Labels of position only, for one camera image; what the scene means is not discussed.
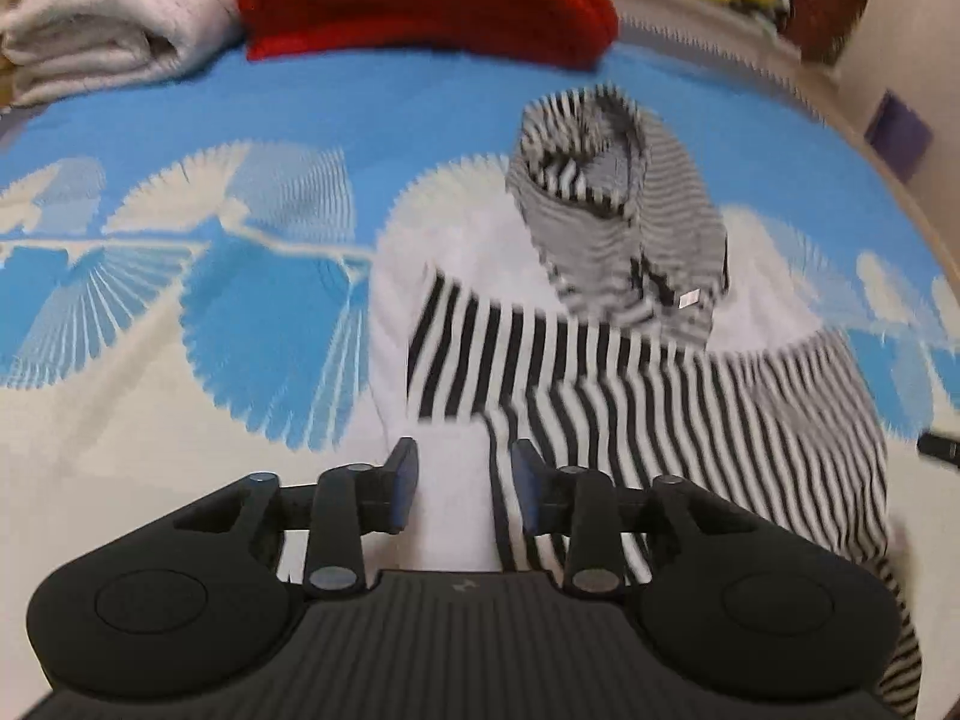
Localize purple folder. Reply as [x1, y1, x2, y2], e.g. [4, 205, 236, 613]
[864, 90, 935, 182]

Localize dark red cushion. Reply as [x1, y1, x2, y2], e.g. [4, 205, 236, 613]
[780, 0, 875, 65]

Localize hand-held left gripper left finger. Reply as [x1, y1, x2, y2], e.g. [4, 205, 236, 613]
[172, 436, 419, 601]

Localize blue cream printed bedspread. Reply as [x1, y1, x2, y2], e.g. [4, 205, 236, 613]
[0, 22, 960, 646]

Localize black white striped hoodie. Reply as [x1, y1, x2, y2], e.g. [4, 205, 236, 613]
[371, 86, 923, 717]

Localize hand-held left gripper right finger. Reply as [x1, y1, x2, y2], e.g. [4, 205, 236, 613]
[510, 439, 760, 599]

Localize cream folded quilt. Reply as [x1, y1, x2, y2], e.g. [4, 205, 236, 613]
[0, 0, 248, 107]

